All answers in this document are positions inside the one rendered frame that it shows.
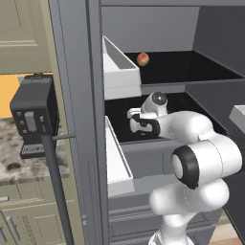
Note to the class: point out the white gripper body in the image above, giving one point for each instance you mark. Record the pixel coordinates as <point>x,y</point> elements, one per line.
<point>134,113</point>

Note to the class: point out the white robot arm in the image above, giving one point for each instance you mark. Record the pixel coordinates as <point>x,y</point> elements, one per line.
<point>204,159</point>

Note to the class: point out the white door bin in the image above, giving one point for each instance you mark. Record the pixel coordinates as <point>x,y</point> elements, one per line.
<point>122,79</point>
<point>239,116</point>
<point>116,178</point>

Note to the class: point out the red yellow round fruit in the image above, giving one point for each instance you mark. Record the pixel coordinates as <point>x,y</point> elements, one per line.
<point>143,59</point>

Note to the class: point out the grey fridge door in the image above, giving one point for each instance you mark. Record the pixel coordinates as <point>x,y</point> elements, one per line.
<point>76,79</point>

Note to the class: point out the grey fridge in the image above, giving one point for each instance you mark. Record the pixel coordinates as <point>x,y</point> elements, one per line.
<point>150,28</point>

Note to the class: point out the grey fridge drawer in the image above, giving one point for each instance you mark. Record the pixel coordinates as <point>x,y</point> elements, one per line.
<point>134,220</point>

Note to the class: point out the beige cupboard door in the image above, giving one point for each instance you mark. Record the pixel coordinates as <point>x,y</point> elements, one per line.
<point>41,226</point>

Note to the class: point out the black coffee machine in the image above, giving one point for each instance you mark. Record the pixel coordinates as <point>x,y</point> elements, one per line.
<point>33,108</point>

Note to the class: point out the beige drawer front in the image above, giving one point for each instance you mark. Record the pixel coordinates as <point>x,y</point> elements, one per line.
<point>35,193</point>

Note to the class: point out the beige wall cupboard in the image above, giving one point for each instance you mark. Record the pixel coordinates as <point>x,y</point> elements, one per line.
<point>19,32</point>

